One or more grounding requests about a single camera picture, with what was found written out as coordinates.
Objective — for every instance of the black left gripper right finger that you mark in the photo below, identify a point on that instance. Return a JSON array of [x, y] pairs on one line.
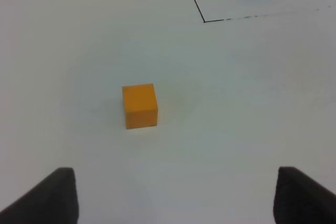
[[300, 199]]

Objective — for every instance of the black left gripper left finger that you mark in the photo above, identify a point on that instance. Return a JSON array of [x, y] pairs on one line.
[[53, 200]]

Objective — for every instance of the orange cube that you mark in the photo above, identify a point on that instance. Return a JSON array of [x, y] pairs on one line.
[[140, 106]]

